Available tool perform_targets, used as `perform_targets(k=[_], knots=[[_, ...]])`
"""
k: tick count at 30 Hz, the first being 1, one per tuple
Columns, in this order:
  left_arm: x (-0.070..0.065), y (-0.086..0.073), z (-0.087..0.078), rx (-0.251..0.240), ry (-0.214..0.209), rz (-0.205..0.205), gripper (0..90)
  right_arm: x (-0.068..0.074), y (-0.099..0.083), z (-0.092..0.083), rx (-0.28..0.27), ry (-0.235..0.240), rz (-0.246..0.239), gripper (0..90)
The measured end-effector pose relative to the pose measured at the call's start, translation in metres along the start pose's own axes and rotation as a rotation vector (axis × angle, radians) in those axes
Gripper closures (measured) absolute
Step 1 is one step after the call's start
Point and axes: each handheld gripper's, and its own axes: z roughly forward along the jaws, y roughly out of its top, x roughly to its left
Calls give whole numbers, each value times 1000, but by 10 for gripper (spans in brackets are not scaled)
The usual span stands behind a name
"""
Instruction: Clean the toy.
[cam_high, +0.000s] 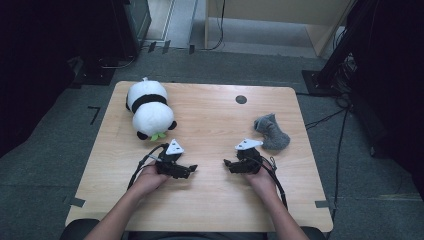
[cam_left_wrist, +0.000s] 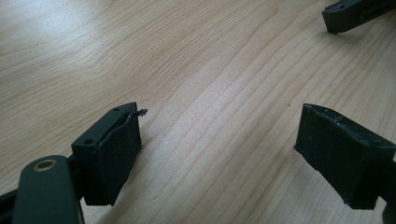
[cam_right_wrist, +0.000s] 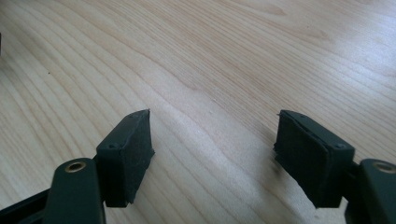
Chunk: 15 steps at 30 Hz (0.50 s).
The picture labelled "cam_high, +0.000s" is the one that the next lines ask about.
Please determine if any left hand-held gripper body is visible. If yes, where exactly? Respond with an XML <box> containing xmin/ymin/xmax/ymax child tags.
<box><xmin>155</xmin><ymin>138</ymin><xmax>189</xmax><ymax>180</ymax></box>

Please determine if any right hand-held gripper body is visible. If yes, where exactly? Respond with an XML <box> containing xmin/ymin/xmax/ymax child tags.
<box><xmin>233</xmin><ymin>138</ymin><xmax>264</xmax><ymax>175</ymax></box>

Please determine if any grey towel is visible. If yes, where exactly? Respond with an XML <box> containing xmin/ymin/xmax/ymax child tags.
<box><xmin>253</xmin><ymin>113</ymin><xmax>291</xmax><ymax>151</ymax></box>

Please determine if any panda plush toy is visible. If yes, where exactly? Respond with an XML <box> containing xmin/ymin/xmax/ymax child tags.
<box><xmin>125</xmin><ymin>77</ymin><xmax>178</xmax><ymax>142</ymax></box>

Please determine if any person's right hand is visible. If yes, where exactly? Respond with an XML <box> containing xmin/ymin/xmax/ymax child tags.
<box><xmin>244</xmin><ymin>166</ymin><xmax>278</xmax><ymax>199</ymax></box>

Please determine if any person's left hand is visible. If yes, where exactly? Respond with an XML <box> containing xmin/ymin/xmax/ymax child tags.
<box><xmin>132</xmin><ymin>163</ymin><xmax>169</xmax><ymax>198</ymax></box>

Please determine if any person's dark clothing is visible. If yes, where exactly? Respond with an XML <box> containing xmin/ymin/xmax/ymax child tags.
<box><xmin>128</xmin><ymin>231</ymin><xmax>268</xmax><ymax>240</ymax></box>

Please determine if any black metal stand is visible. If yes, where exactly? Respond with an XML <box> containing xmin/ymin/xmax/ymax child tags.
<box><xmin>301</xmin><ymin>0</ymin><xmax>381</xmax><ymax>98</ymax></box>

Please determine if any dark cabinet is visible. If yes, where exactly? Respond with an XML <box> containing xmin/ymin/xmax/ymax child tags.
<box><xmin>111</xmin><ymin>0</ymin><xmax>153</xmax><ymax>59</ymax></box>

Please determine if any light wooden cabinet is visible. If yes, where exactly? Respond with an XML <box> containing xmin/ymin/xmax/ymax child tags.
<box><xmin>203</xmin><ymin>0</ymin><xmax>354</xmax><ymax>58</ymax></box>

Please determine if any dark curtain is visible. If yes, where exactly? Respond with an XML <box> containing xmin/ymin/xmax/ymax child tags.
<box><xmin>346</xmin><ymin>0</ymin><xmax>424</xmax><ymax>196</ymax></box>
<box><xmin>0</xmin><ymin>0</ymin><xmax>116</xmax><ymax>158</ymax></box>

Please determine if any left hand-held gripper cable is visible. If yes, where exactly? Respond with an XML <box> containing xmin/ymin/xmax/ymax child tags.
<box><xmin>127</xmin><ymin>143</ymin><xmax>168</xmax><ymax>191</ymax></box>

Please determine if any hand-held gripper cable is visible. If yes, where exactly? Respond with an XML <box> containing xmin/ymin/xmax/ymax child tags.
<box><xmin>127</xmin><ymin>143</ymin><xmax>168</xmax><ymax>191</ymax></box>
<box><xmin>259</xmin><ymin>156</ymin><xmax>288</xmax><ymax>211</ymax></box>

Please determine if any right hand-held gripper cable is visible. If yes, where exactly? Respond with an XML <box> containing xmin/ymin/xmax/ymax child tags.
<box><xmin>259</xmin><ymin>156</ymin><xmax>288</xmax><ymax>211</ymax></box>

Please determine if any long black floor cable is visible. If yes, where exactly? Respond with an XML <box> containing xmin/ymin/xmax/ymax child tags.
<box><xmin>304</xmin><ymin>105</ymin><xmax>350</xmax><ymax>240</ymax></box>

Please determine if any black floor base plate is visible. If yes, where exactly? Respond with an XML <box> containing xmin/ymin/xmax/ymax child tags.
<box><xmin>71</xmin><ymin>55</ymin><xmax>117</xmax><ymax>88</ymax></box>

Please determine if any bundle of black cables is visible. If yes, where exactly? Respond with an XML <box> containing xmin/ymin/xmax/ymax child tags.
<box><xmin>333</xmin><ymin>53</ymin><xmax>358</xmax><ymax>98</ymax></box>

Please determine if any thin black hanging cable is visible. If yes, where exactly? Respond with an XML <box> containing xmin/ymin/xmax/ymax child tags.
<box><xmin>199</xmin><ymin>0</ymin><xmax>226</xmax><ymax>52</ymax></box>

